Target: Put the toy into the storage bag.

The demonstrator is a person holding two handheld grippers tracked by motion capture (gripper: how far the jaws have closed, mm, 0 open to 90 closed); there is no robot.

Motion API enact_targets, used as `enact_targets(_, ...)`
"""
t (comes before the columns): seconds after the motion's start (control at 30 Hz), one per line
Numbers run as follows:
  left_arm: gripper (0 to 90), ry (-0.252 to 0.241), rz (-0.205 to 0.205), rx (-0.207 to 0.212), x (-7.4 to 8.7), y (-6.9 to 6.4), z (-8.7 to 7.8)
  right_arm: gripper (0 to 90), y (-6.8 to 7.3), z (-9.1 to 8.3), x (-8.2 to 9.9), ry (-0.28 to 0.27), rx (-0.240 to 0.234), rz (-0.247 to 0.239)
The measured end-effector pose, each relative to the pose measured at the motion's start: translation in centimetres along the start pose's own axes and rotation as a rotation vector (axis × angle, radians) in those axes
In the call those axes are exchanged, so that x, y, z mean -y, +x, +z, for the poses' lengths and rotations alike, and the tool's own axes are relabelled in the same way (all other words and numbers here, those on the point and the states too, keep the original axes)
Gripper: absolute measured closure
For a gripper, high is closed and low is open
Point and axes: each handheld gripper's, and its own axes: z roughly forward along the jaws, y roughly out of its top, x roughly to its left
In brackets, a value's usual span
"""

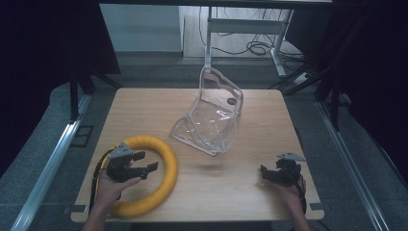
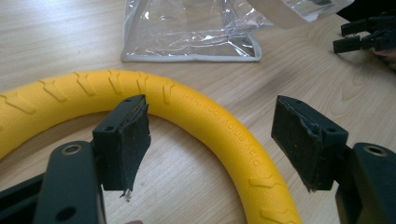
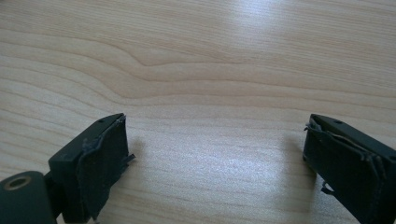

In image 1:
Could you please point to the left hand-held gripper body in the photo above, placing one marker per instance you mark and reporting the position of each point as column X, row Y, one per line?
column 120, row 162

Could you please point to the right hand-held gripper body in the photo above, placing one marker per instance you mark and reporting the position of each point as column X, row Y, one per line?
column 288, row 171

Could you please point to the clear plastic bag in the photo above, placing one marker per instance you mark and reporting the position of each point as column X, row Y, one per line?
column 210, row 123

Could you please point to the person's right hand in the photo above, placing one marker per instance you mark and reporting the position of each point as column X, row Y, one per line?
column 290, row 194

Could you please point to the person's left hand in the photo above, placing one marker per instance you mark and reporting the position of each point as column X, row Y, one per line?
column 110, row 191

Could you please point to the black metal stand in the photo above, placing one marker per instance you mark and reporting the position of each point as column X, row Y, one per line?
column 74, row 96

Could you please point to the white power strip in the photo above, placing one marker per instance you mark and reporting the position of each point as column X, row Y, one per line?
column 302, row 78

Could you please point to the black curtain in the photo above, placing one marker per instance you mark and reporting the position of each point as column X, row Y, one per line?
column 41, row 64
column 369, row 70

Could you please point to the aluminium floor rail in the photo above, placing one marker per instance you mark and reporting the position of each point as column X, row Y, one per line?
column 349, row 170
column 48, row 170

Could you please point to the white metal desk frame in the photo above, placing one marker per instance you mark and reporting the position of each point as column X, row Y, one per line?
column 245, row 26

